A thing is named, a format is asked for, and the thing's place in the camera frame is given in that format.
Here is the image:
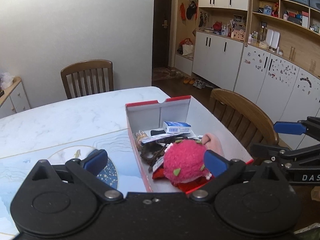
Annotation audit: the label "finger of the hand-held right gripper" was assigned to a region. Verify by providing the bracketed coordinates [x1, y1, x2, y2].
[250, 142, 293, 166]
[273, 116, 320, 142]

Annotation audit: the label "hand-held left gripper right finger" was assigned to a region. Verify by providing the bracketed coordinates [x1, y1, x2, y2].
[190, 149, 290, 202]

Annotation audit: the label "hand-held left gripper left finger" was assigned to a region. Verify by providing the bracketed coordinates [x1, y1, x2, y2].
[25, 149, 124, 202]

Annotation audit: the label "pink plush dragon fruit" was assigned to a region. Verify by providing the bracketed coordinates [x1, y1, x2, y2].
[163, 139, 215, 184]

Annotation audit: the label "red cardboard box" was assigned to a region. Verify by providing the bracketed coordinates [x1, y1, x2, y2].
[125, 95, 254, 195]

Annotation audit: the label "small blue carton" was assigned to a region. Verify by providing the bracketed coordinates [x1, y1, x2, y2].
[162, 121, 192, 134]

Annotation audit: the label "pink cloth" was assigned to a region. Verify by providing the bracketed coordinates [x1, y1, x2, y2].
[201, 133, 225, 159]

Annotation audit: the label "curved back wooden chair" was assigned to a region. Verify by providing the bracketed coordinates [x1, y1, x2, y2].
[209, 88, 280, 150]

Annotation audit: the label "beige striped object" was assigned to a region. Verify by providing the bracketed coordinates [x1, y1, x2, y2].
[134, 131, 149, 147]

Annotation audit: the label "brown carved wooden item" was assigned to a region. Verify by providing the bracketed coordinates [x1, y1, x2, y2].
[140, 142, 167, 167]

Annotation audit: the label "white lower cabinets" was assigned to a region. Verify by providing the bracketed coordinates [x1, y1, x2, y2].
[191, 31, 320, 150]

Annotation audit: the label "white and blue tube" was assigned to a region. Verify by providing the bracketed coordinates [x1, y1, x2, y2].
[141, 132, 188, 144]

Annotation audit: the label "slatted wooden chair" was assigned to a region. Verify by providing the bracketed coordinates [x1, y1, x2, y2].
[60, 59, 114, 100]

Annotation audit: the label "white sideboard with drawers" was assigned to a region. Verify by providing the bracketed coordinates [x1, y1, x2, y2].
[0, 76, 32, 119]

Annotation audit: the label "white shoe bench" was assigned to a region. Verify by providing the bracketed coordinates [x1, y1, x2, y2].
[174, 52, 194, 77]

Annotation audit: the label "white bag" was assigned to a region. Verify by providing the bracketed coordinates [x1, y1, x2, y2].
[182, 44, 195, 56]

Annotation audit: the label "clear plastic bag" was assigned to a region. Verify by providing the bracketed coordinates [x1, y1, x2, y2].
[0, 72, 14, 89]

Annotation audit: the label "hanging black cap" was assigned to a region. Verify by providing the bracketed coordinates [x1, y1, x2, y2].
[186, 1, 198, 20]

